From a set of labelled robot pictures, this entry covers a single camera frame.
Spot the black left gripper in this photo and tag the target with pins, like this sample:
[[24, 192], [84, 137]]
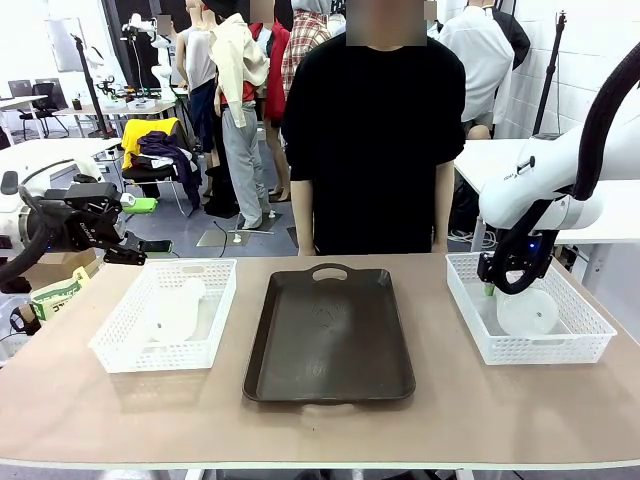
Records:
[[90, 215]]

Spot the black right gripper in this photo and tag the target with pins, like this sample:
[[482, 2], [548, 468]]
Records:
[[487, 267]]

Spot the translucent white conical flask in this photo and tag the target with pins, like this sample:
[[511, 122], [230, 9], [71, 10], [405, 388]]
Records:
[[172, 312], [527, 312]]

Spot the person's right forearm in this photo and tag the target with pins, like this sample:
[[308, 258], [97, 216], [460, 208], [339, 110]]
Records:
[[302, 210]]

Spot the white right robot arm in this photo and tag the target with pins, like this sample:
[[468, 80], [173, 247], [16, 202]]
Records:
[[530, 180]]

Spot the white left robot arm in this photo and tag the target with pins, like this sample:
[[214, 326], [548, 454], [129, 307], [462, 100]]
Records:
[[45, 170]]

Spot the person's left forearm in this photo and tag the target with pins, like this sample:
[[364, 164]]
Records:
[[442, 200]]

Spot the person's left hand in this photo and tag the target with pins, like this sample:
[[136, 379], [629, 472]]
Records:
[[438, 246]]

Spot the person's right hand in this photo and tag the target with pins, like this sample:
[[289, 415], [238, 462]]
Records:
[[306, 248]]

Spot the brown cardboard box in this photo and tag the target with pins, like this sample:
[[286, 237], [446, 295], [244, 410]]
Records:
[[65, 262]]

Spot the chair piled with clothes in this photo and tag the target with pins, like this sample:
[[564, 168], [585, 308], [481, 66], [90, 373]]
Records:
[[155, 150]]

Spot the white perforated plastic basket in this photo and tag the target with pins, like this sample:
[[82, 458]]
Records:
[[125, 345], [585, 320]]

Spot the green and white bag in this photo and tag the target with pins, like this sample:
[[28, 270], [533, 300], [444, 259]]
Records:
[[55, 297]]

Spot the white background desk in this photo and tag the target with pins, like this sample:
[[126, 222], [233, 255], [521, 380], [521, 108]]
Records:
[[115, 107]]

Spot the black tripod stand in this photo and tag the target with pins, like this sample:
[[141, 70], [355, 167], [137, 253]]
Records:
[[550, 75], [90, 85]]

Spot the black office chair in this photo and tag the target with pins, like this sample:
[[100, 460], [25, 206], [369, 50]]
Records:
[[42, 102]]

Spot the mannequin with cream jacket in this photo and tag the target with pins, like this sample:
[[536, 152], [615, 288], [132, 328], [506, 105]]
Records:
[[242, 100]]

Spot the dark brown plastic tray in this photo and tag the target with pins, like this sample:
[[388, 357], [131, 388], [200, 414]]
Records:
[[327, 340]]

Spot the mannequin with white tank top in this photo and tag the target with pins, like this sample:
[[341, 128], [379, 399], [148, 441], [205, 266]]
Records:
[[197, 65]]

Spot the person in black sweater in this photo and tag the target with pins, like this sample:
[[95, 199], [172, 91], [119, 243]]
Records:
[[372, 150]]

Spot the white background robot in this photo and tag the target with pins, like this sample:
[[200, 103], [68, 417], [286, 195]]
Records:
[[150, 45]]

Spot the mannequin with red jacket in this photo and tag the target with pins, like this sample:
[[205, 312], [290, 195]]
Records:
[[275, 70]]

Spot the mannequin with white shirt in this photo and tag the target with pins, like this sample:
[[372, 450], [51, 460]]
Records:
[[480, 60]]

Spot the mannequin with plaid shirt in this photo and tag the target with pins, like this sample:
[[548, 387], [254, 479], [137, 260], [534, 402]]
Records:
[[305, 45]]

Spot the black hanging jacket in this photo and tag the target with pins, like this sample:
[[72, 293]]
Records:
[[515, 35]]

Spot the white wall board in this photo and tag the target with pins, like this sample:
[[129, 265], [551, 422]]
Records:
[[64, 45]]

